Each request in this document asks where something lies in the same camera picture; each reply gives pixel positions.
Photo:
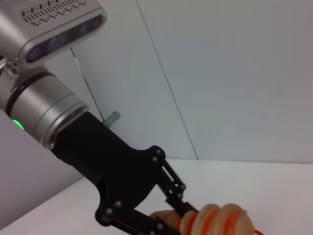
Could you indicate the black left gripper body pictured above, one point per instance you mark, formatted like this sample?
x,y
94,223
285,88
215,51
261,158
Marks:
x,y
112,166

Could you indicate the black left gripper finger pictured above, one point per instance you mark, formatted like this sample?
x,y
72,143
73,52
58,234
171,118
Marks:
x,y
144,221
176,188

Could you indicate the orange white striped bread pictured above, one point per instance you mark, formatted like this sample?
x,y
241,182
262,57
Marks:
x,y
220,220

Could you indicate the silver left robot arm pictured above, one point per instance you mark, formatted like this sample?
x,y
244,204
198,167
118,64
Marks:
x,y
41,105

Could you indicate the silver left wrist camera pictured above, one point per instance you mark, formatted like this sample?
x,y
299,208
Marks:
x,y
49,22

